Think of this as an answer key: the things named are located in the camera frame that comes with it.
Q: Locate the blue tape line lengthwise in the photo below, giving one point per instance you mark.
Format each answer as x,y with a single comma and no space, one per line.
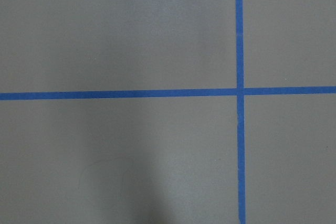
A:
240,111

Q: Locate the blue tape line crosswise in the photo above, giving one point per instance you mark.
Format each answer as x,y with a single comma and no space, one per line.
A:
70,95

